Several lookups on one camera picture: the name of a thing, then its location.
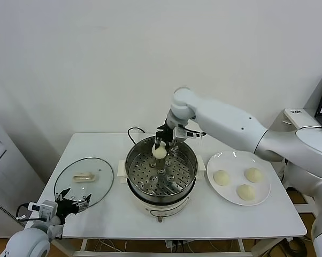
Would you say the white floor power strip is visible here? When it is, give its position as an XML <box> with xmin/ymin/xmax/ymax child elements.
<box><xmin>165</xmin><ymin>240</ymin><xmax>191</xmax><ymax>254</ymax></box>

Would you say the white electric cooker base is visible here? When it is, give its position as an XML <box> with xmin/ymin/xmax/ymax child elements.
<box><xmin>117</xmin><ymin>154</ymin><xmax>206</xmax><ymax>223</ymax></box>

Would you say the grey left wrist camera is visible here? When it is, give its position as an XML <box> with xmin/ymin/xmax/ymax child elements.
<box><xmin>28</xmin><ymin>200</ymin><xmax>59</xmax><ymax>222</ymax></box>

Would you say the perforated steel steamer basket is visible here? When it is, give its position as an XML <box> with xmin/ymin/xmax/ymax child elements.
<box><xmin>125</xmin><ymin>135</ymin><xmax>198</xmax><ymax>199</ymax></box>

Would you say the white side desk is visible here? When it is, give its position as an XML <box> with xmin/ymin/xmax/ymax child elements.
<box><xmin>267</xmin><ymin>108</ymin><xmax>322</xmax><ymax>230</ymax></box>

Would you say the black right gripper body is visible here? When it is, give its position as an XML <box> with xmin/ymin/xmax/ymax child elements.
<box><xmin>155</xmin><ymin>119</ymin><xmax>175</xmax><ymax>144</ymax></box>

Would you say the white table frame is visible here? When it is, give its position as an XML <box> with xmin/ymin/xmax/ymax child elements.
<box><xmin>50</xmin><ymin>237</ymin><xmax>282</xmax><ymax>257</ymax></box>

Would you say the round glass pot lid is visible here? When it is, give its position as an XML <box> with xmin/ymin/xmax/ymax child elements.
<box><xmin>53</xmin><ymin>157</ymin><xmax>115</xmax><ymax>208</ymax></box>

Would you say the large white round plate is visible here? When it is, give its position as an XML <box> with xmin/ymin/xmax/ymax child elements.
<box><xmin>206</xmin><ymin>150</ymin><xmax>272</xmax><ymax>206</ymax></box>

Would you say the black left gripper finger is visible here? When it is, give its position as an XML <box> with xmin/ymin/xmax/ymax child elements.
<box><xmin>55</xmin><ymin>187</ymin><xmax>71</xmax><ymax>201</ymax></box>
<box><xmin>76</xmin><ymin>194</ymin><xmax>93</xmax><ymax>213</ymax></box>

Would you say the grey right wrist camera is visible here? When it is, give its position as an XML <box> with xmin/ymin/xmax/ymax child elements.
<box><xmin>173</xmin><ymin>127</ymin><xmax>202</xmax><ymax>141</ymax></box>

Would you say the white metal cabinet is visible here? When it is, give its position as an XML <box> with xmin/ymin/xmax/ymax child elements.
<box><xmin>0</xmin><ymin>114</ymin><xmax>47</xmax><ymax>238</ymax></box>

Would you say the black cooker power cord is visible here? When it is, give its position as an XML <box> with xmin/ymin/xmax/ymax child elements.
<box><xmin>127</xmin><ymin>127</ymin><xmax>146</xmax><ymax>145</ymax></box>

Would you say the white steamed baozi bun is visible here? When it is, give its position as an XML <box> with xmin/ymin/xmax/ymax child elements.
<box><xmin>213</xmin><ymin>170</ymin><xmax>231</xmax><ymax>186</ymax></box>
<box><xmin>152</xmin><ymin>143</ymin><xmax>168</xmax><ymax>159</ymax></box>
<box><xmin>236</xmin><ymin>184</ymin><xmax>257</xmax><ymax>201</ymax></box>
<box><xmin>244</xmin><ymin>167</ymin><xmax>263</xmax><ymax>184</ymax></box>

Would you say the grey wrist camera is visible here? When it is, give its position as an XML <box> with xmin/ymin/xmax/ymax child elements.
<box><xmin>173</xmin><ymin>127</ymin><xmax>202</xmax><ymax>141</ymax></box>
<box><xmin>28</xmin><ymin>200</ymin><xmax>59</xmax><ymax>222</ymax></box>

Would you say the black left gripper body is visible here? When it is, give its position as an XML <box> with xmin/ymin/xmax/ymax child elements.
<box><xmin>55</xmin><ymin>198</ymin><xmax>80</xmax><ymax>217</ymax></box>

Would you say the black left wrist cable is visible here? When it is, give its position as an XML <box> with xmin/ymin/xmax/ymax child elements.
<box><xmin>16</xmin><ymin>203</ymin><xmax>33</xmax><ymax>222</ymax></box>

